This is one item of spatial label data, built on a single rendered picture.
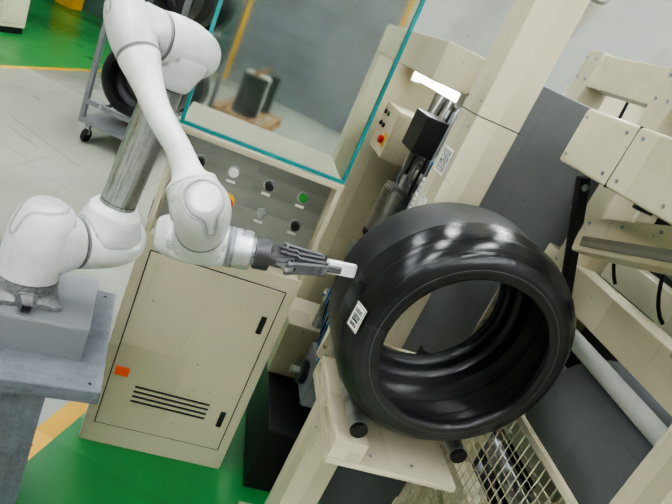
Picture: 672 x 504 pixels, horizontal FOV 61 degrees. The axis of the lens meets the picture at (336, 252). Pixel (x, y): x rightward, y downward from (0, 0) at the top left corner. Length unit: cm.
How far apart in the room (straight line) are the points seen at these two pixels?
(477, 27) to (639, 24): 250
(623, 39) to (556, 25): 924
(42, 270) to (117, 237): 21
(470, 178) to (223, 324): 101
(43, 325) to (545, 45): 146
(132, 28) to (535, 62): 97
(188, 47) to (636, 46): 972
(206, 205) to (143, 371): 124
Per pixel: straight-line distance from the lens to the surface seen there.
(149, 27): 149
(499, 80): 155
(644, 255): 149
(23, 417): 189
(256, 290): 200
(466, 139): 155
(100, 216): 172
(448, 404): 165
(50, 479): 232
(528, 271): 130
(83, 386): 166
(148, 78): 141
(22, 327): 170
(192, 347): 213
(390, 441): 164
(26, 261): 167
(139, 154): 166
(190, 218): 106
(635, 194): 138
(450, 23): 1061
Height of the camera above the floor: 172
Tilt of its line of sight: 20 degrees down
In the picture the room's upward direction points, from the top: 25 degrees clockwise
